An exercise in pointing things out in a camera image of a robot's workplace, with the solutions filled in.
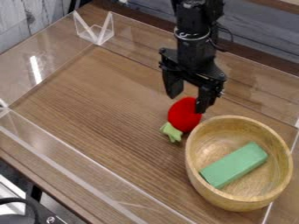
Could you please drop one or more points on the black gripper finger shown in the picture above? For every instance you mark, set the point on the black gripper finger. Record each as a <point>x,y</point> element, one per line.
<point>172,82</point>
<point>208,94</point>

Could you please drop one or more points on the wooden bowl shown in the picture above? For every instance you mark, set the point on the wooden bowl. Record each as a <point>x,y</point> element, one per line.
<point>212,140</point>

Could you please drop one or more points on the clear acrylic corner bracket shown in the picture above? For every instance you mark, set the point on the clear acrylic corner bracket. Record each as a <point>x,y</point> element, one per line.
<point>94,34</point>

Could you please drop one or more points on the clear acrylic rear panel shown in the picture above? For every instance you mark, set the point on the clear acrylic rear panel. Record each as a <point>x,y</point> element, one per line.
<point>263,88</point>

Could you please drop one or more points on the black metal table bracket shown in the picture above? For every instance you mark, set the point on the black metal table bracket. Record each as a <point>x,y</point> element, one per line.
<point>46,217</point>

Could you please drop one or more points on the green rectangular block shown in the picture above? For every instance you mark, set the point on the green rectangular block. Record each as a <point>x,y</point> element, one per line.
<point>233,165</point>

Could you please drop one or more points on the clear acrylic front panel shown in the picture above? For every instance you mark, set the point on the clear acrylic front panel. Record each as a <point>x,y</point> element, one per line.
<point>84,185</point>

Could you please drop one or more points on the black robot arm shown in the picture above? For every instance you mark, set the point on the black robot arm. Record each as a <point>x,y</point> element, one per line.
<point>196,16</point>

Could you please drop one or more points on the clear acrylic panel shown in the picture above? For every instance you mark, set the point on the clear acrylic panel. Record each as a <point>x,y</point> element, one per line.
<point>84,185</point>
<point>263,88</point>

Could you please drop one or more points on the red plush strawberry toy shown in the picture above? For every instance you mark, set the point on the red plush strawberry toy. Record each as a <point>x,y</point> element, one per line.
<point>181,119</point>

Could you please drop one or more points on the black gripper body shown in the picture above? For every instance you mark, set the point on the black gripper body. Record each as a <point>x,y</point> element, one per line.
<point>192,58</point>

